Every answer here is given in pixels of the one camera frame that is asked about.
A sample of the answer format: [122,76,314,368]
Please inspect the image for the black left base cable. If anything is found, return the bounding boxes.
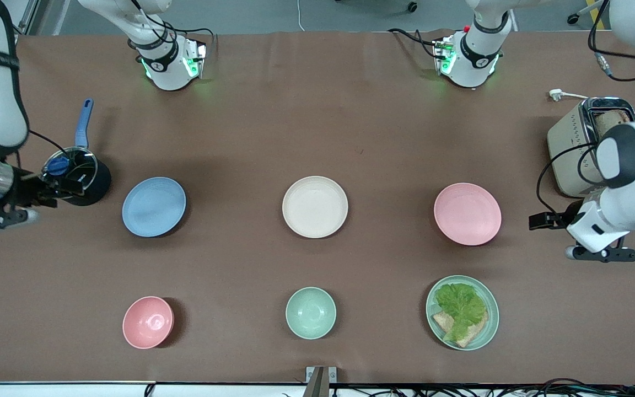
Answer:
[388,27,440,58]

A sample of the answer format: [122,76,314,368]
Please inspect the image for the toast slice in toaster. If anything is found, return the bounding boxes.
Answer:
[593,109,631,140]

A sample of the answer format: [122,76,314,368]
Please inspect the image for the connector box with green light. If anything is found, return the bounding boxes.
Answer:
[184,41,207,79]
[433,37,457,76]

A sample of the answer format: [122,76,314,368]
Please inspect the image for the brown bread slice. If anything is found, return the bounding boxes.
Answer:
[432,309,489,348]

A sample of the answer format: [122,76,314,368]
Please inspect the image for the green bowl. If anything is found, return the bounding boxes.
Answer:
[286,287,337,340]

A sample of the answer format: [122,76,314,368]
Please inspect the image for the black base cable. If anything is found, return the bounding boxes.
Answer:
[388,27,440,58]
[129,0,217,56]

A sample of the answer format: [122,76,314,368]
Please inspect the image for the black right base cable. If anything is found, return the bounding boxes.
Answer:
[129,0,217,56]

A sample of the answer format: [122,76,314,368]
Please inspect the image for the blue plate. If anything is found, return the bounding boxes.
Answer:
[122,176,187,238]

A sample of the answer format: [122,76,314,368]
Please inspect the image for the beige chrome toaster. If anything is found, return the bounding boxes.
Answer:
[547,97,635,198]

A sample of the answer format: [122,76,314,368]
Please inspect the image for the grey metal table bracket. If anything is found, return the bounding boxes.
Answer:
[305,366,338,397]

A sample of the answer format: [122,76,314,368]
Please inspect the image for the pink bowl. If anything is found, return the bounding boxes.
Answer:
[122,296,175,350]

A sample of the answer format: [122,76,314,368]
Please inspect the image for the black pot with blue handle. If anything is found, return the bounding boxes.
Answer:
[42,98,112,207]

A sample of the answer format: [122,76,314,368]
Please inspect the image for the green plate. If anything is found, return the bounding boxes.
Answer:
[426,275,500,351]

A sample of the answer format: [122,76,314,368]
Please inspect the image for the beige plate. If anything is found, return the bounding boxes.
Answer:
[282,176,349,239]

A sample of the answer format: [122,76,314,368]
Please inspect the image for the white power plug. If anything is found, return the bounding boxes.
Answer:
[549,89,589,103]

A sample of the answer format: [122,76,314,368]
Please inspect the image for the brown table cover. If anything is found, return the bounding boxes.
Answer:
[0,30,635,385]

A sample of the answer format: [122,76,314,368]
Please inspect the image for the pink plate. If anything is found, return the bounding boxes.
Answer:
[434,183,502,246]

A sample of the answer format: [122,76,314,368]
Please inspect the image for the glass lid with blue knob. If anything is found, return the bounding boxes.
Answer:
[41,146,99,194]

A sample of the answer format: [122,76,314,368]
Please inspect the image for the black cable bundle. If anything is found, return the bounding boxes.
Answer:
[279,378,635,397]

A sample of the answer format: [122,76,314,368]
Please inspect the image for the green lettuce leaf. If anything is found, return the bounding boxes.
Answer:
[434,283,488,342]

